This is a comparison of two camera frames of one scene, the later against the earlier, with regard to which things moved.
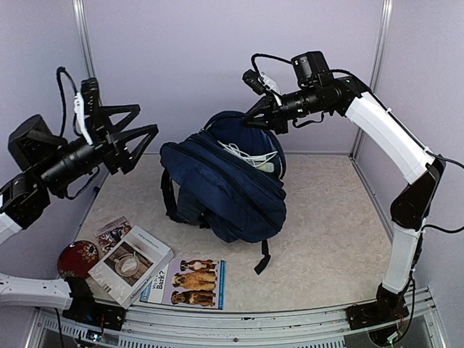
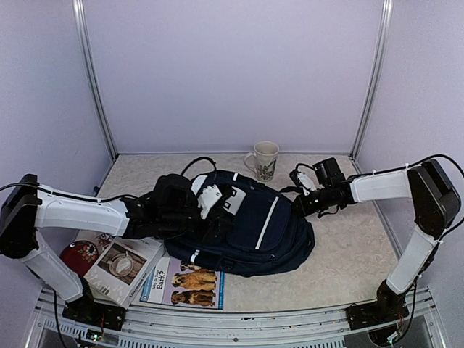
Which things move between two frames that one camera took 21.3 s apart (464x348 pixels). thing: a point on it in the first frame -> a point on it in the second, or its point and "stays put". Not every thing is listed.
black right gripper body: x=280 y=120 -> x=309 y=208
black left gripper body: x=106 y=149 -> x=205 y=234
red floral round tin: x=76 y=259 stays put
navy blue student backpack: x=205 y=184 -> x=270 y=231
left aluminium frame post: x=82 y=18 stays put
